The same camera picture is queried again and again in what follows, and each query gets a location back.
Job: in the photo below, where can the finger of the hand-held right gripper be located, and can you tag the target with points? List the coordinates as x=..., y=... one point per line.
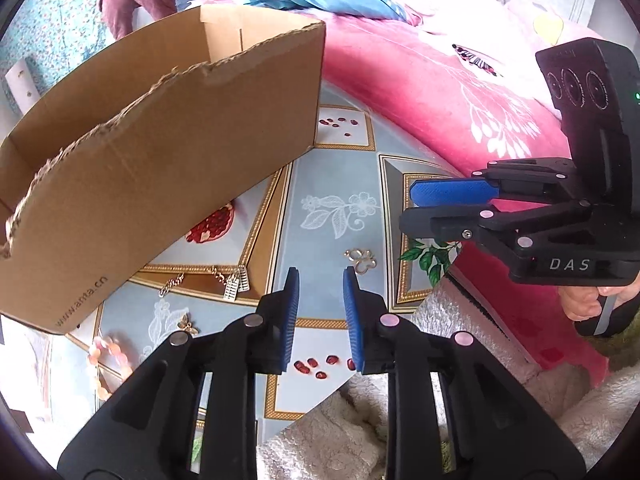
x=440, y=222
x=450, y=192

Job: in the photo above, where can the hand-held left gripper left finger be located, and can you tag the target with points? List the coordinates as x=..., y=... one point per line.
x=289, y=320

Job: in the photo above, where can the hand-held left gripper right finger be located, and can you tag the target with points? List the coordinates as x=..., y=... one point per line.
x=351, y=325

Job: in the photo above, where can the gold butterfly pendant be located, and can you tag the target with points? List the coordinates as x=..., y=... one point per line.
x=356, y=254

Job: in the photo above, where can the small gold butterfly charm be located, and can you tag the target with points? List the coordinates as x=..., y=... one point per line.
x=189, y=327

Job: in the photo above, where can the brown cardboard box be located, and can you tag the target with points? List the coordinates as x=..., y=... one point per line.
x=150, y=185

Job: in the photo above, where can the person's right forearm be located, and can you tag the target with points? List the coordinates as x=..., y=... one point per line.
x=622, y=350

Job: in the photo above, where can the person's right hand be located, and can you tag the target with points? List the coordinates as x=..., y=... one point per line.
x=577, y=305

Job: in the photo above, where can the white fleece clothing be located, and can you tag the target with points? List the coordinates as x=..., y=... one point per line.
x=350, y=430

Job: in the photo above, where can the pink floral quilt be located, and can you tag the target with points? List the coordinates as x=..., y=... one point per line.
x=400, y=85

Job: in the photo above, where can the pale flat board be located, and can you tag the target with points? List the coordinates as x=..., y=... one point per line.
x=22, y=85

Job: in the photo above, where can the floral curtain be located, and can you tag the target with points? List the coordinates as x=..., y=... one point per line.
x=60, y=25

